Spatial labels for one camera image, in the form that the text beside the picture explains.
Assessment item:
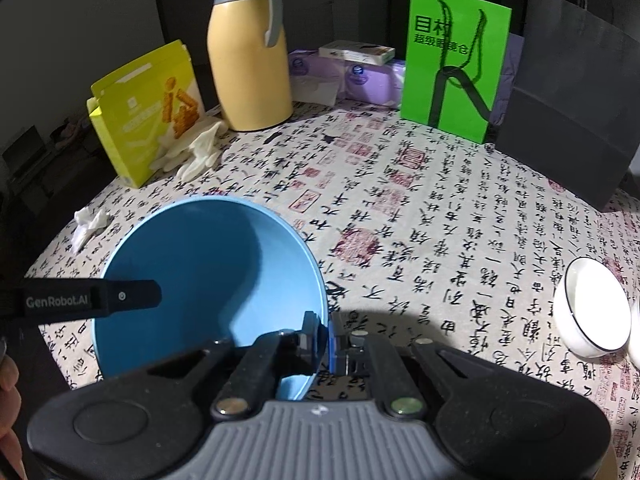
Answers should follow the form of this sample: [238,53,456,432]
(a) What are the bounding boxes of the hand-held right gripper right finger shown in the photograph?
[330,312,501,418]

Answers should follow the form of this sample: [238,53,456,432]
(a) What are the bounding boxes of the pale purple bag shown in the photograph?
[487,32,525,128]

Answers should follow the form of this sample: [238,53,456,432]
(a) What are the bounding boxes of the white bowl with black rim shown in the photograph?
[552,256,632,359]
[627,294,640,367]

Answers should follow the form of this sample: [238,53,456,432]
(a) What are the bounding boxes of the crumpled white tissue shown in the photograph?
[73,207,110,250]

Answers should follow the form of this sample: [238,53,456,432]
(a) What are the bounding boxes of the person's left hand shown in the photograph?
[0,340,28,480]

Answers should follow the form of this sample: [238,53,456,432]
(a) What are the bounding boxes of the dark grey paper bag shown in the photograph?
[495,0,640,212]

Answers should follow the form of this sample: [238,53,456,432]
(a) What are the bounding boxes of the blue bowl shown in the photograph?
[92,195,331,402]

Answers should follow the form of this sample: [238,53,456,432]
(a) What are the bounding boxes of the white gloves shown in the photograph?
[150,116,227,181]

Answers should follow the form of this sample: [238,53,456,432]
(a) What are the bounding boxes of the green paper bag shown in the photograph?
[400,0,513,144]

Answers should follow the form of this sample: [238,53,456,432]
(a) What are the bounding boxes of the white tissue sheet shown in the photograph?
[291,74,342,107]

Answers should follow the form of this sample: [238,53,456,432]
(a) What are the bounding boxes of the calligraphy print tablecloth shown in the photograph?
[22,95,640,480]

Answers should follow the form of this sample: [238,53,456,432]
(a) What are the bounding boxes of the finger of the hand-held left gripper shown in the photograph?
[0,279,162,320]

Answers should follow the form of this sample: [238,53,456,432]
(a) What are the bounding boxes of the yellow snack box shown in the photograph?
[86,40,205,189]

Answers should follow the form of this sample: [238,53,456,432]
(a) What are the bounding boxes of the yellow thermos jug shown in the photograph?
[207,0,294,132]

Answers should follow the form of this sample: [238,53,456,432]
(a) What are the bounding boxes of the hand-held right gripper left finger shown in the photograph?
[145,310,332,423]

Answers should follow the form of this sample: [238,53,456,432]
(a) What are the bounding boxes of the small white flat box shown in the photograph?
[318,40,396,67]

